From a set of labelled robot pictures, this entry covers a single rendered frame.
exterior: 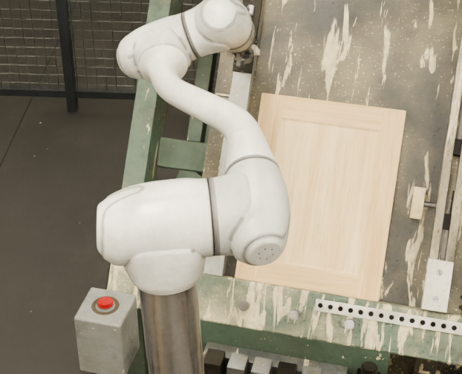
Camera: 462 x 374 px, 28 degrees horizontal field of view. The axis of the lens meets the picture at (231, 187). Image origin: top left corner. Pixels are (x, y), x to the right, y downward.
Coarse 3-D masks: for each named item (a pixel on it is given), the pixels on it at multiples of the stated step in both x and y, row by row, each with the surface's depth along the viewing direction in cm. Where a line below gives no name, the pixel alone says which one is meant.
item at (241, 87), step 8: (264, 0) 244; (256, 56) 244; (240, 72) 241; (232, 80) 242; (240, 80) 241; (248, 80) 241; (232, 88) 242; (240, 88) 241; (248, 88) 241; (232, 96) 242; (240, 96) 241; (248, 96) 241; (240, 104) 241; (248, 104) 242; (248, 112) 244; (224, 144) 242; (224, 152) 241; (224, 160) 241; (224, 168) 241; (216, 256) 241; (224, 256) 241; (208, 264) 241; (216, 264) 241; (224, 264) 242; (208, 272) 241; (216, 272) 241; (224, 272) 243
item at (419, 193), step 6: (414, 186) 233; (414, 192) 232; (420, 192) 232; (414, 198) 232; (420, 198) 232; (414, 204) 232; (420, 204) 232; (414, 210) 232; (420, 210) 232; (414, 216) 232; (420, 216) 232
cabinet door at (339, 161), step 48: (288, 96) 241; (288, 144) 241; (336, 144) 238; (384, 144) 236; (288, 192) 240; (336, 192) 238; (384, 192) 235; (288, 240) 240; (336, 240) 238; (384, 240) 235; (336, 288) 237
